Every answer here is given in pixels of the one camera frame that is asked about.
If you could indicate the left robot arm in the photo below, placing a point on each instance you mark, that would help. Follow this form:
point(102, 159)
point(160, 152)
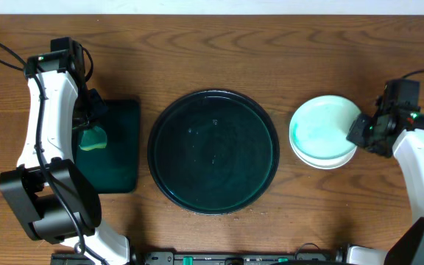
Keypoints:
point(48, 194)

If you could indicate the white stained plate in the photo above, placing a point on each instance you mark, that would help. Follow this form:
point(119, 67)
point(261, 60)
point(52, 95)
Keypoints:
point(325, 164)

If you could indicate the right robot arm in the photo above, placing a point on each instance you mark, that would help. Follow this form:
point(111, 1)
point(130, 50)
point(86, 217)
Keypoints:
point(400, 136)

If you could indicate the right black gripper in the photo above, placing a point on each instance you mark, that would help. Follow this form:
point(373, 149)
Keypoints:
point(355, 135)

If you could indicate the green sponge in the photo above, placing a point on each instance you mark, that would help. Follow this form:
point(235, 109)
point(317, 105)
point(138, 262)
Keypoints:
point(93, 138)

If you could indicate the round black serving tray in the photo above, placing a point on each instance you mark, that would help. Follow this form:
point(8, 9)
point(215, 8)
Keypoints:
point(213, 152)

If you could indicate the black rectangular sponge tray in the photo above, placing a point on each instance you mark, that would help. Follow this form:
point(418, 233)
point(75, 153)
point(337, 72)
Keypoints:
point(114, 169)

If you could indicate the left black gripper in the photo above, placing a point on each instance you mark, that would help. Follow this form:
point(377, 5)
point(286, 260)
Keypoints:
point(92, 110)

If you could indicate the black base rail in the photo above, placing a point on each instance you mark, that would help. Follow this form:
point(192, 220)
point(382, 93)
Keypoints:
point(306, 254)

